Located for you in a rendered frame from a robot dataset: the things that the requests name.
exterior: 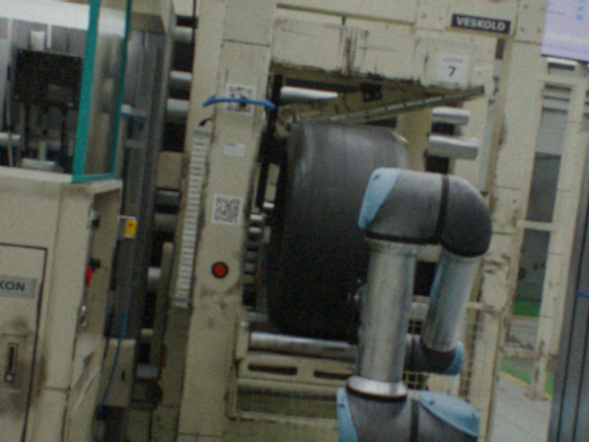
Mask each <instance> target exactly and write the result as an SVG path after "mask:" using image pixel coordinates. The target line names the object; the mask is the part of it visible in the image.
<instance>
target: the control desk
mask: <svg viewBox="0 0 589 442"><path fill-rule="evenodd" d="M71 177H73V176H67V174H58V173H50V172H41V171H32V170H24V169H14V168H5V167H0V442H93V436H94V429H95V419H96V415H97V405H98V396H99V386H100V378H101V369H102V354H104V344H105V336H104V335H103V332H106V327H107V317H108V308H109V299H110V282H111V273H112V272H113V263H114V254H115V245H116V236H117V226H118V217H119V208H120V200H121V191H122V182H121V181H118V180H104V181H96V182H86V183H76V182H71Z"/></svg>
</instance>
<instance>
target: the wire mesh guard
mask: <svg viewBox="0 0 589 442"><path fill-rule="evenodd" d="M258 285H263V286H265V294H266V280H264V279H260V280H259V284H258ZM265 294H264V299H258V300H264V302H265V301H267V300H265ZM411 302H414V303H415V309H416V303H421V304H425V311H426V304H428V302H429V297H421V296H412V295H411ZM467 308H468V309H471V311H472V315H473V309H479V310H480V317H481V310H488V311H489V317H490V311H497V312H502V317H501V322H500V323H499V326H495V327H499V330H498V334H493V335H498V338H497V343H491V344H496V352H495V353H488V354H495V360H494V362H486V361H484V357H483V361H477V362H483V363H485V362H486V363H494V367H493V372H485V373H493V376H492V381H484V382H492V383H491V390H483V391H490V399H489V400H481V399H480V394H481V386H482V379H483V372H484V367H483V363H482V370H475V363H474V369H466V362H467V361H474V362H476V355H477V348H476V351H469V352H475V353H476V355H475V360H467V355H466V359H463V360H466V362H465V370H473V377H474V370H475V371H481V376H482V379H480V380H473V379H464V378H465V370H464V378H463V386H464V380H472V385H473V381H481V386H480V389H472V386H471V387H470V388H463V386H462V392H463V389H471V392H472V390H480V394H479V399H471V394H470V401H471V400H479V402H480V401H489V406H488V408H479V407H475V408H479V409H488V415H487V418H481V419H487V422H486V427H480V428H486V430H485V437H480V438H484V442H492V434H493V426H494V419H495V411H496V406H495V404H497V401H496V396H497V388H498V380H499V373H500V365H501V357H502V350H503V341H504V335H505V328H506V320H507V312H508V307H506V306H497V305H487V304H479V303H469V302H468V305H467ZM425 311H424V317H417V318H425ZM480 317H479V324H475V325H483V324H481V323H480ZM489 317H488V325H485V326H487V332H488V326H493V325H490V324H489ZM470 319H471V321H470V322H465V323H473V322H472V316H470ZM473 333H477V334H478V339H479V333H481V332H473ZM481 334H486V339H487V335H488V334H491V333H481ZM478 339H477V341H471V342H476V343H477V346H478V342H479V341H478ZM479 343H485V348H486V344H487V343H489V342H486V341H485V342H479ZM479 353H484V355H485V354H486V353H487V352H485V349H484V352H479ZM482 371H483V372H482ZM403 373H406V380H405V381H403V382H405V387H406V382H408V381H407V373H410V372H408V371H407V372H403ZM411 374H416V381H417V374H421V373H418V372H417V373H411ZM421 375H425V382H426V375H431V374H427V373H426V374H421ZM431 376H434V384H435V376H442V375H436V374H435V375H431ZM442 377H444V384H445V377H451V376H446V375H445V376H442ZM452 379H453V385H454V379H462V378H455V376H454V377H452ZM416 381H415V382H409V383H415V388H416V383H419V382H416ZM425 382H424V384H423V383H419V385H424V390H425V385H429V384H425ZM434 384H433V385H429V386H433V391H435V390H434V386H440V385H434ZM453 385H452V387H450V386H444V385H443V386H440V387H443V392H444V387H450V388H452V393H453V388H461V387H453ZM263 391H264V387H263ZM263 391H262V396H254V387H253V394H252V395H244V393H242V394H235V388H234V396H235V395H243V399H244V396H254V397H262V399H263V397H264V395H263ZM443 392H442V394H443ZM291 393H293V390H291ZM291 393H290V399H286V400H290V402H291V400H296V399H291ZM452 393H451V397H458V396H452ZM301 397H302V391H301ZM301 397H300V400H297V401H300V404H301V401H307V400H301ZM266 398H271V402H272V398H275V397H273V396H271V397H266ZM460 398H461V400H462V398H464V399H468V397H462V393H461V396H460ZM276 399H280V406H273V407H279V414H280V408H281V407H282V406H281V399H285V398H282V390H281V398H276ZM310 399H311V392H310ZM290 402H289V407H282V408H289V409H290V408H293V407H290ZM307 402H309V407H310V402H316V401H310V400H308V401H307ZM319 403H329V404H337V403H330V398H329V401H328V402H320V395H319V401H318V409H319ZM229 404H232V405H233V404H240V403H234V397H233V402H232V403H229ZM469 404H470V402H469ZM232 405H231V411H227V412H235V411H232ZM240 405H242V408H243V405H249V404H243V401H242V403H241V404H240ZM263 406H270V411H271V404H270V405H262V401H260V407H263ZM309 407H308V409H304V410H307V411H308V415H309V410H313V409H309ZM242 408H241V412H237V413H240V414H241V417H242V413H246V412H242ZM294 409H299V412H300V409H303V408H300V406H299V408H294ZM315 411H316V412H317V418H318V411H325V410H315ZM251 412H252V405H251ZM251 412H250V413H247V415H248V414H249V415H250V421H251V414H256V413H251ZM328 412H335V411H329V406H328V411H326V413H327V421H324V422H325V423H326V429H327V422H333V421H328ZM308 415H307V419H301V418H299V413H298V418H290V419H298V421H299V419H301V420H307V424H308V420H312V419H308ZM271 417H278V423H279V418H289V410H288V417H279V415H270V412H269V420H270V418H271ZM312 421H316V426H317V421H322V420H312ZM333 423H337V422H336V416H335V422H333ZM307 424H306V428H299V429H306V432H307V429H309V428H307ZM255 425H257V426H259V425H265V424H259V418H258V424H255ZM265 426H268V428H269V426H276V425H269V422H268V425H265ZM276 427H277V431H278V427H286V426H278V424H277V426H276ZM287 428H297V429H298V422H297V427H286V434H287ZM326 429H325V430H320V429H316V427H315V429H309V430H315V434H316V430H320V431H325V438H326V431H330V430H326ZM225 431H228V430H225ZM229 432H239V434H240V433H248V438H249V433H251V432H249V430H248V432H240V426H239V431H228V439H229ZM239 434H238V442H239ZM251 434H256V435H257V442H258V434H261V433H251ZM261 435H267V436H268V435H273V434H268V429H267V434H261ZM273 436H276V440H277V436H283V435H277V432H276V435H273ZM325 438H324V440H318V441H324V442H325V441H329V440H325ZM329 442H337V441H329Z"/></svg>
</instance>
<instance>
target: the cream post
mask: <svg viewBox="0 0 589 442"><path fill-rule="evenodd" d="M275 7H276V0H226V1H225V10H224V19H223V29H222V36H221V45H220V54H219V63H218V73H217V81H216V90H215V99H222V98H225V94H227V89H226V86H228V83H231V84H238V85H246V86H254V87H256V90H255V101H263V102H265V93H266V84H267V76H268V67H269V58H270V51H271V41H272V33H273V25H274V15H275ZM215 99H214V100H215ZM224 104H226V103H218V104H214V108H213V117H212V124H211V135H210V142H209V151H208V159H207V169H206V178H205V186H204V195H203V203H202V212H201V221H200V230H199V239H198V247H197V256H196V265H195V274H194V282H193V290H192V302H190V310H189V318H188V326H187V335H186V344H185V353H184V369H183V377H182V387H181V395H180V402H179V404H178V414H177V422H176V432H175V440H174V442H224V435H225V425H226V417H227V408H228V400H229V392H230V387H231V383H232V374H233V365H234V356H235V351H234V346H235V336H236V328H237V320H238V315H239V314H240V305H241V297H242V288H243V280H244V271H245V262H246V254H247V245H248V235H249V228H250V220H251V212H252V204H253V194H255V185H256V176H257V168H258V152H259V144H260V136H261V128H262V119H263V110H264V106H259V105H254V108H253V115H247V114H239V113H231V112H225V108H224ZM226 142H227V143H235V144H243V145H244V153H243V156H240V155H232V154H224V153H225V144H226ZM214 193H216V194H225V195H233V196H240V197H241V198H242V199H243V203H242V211H241V219H240V226H239V225H231V224H222V223H212V222H211V216H212V207H213V199H214ZM217 264H223V265H225V267H226V273H225V274H224V275H223V276H217V275H215V273H214V267H215V265H217Z"/></svg>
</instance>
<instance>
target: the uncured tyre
mask: <svg viewBox="0 0 589 442"><path fill-rule="evenodd" d="M378 169H393V170H396V169H401V170H404V171H410V164H409V158H408V154H407V151H406V149H405V147H404V146H403V145H402V143H401V142H400V141H399V140H398V138H397V137H396V136H395V135H394V134H392V133H391V132H389V131H387V130H385V129H382V128H380V126H373V125H365V124H356V123H349V122H341V121H333V120H324V119H313V120H306V121H305V122H304V124H302V125H301V126H299V127H298V128H297V129H295V130H294V131H292V132H290V134H289V136H288V138H287V141H286V145H285V148H284V151H283V155H282V158H281V163H280V167H279V172H278V177H277V183H276V189H275V195H274V202H273V209H272V216H271V225H270V234H269V245H268V257H267V272H266V296H267V312H268V318H269V319H270V320H271V322H272V323H273V324H274V325H275V326H276V327H277V328H278V330H279V331H280V332H292V333H300V334H310V335H319V336H330V337H340V338H346V336H347V332H348V328H349V324H350V320H351V316H352V312H350V311H346V310H347V309H343V308H340V306H341V301H347V299H348V298H347V290H348V277H349V276H355V277H368V274H369V265H370V258H371V251H372V248H371V246H370V245H369V243H368V242H367V241H366V239H365V233H366V229H362V228H361V227H359V226H358V220H359V216H360V211H361V207H362V203H364V199H365V194H366V190H367V187H368V184H369V182H370V179H371V176H372V174H373V173H374V172H375V171H376V170H378ZM323 187H326V188H336V189H344V190H352V192H347V191H339V190H331V189H323Z"/></svg>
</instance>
